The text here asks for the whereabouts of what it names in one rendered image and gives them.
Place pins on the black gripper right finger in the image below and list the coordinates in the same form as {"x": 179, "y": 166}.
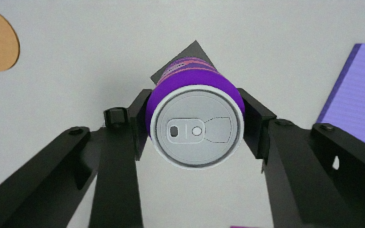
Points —
{"x": 301, "y": 194}

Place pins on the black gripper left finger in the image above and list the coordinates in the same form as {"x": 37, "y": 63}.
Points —
{"x": 45, "y": 192}

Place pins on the black square tile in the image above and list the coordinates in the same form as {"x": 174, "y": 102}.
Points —
{"x": 193, "y": 50}

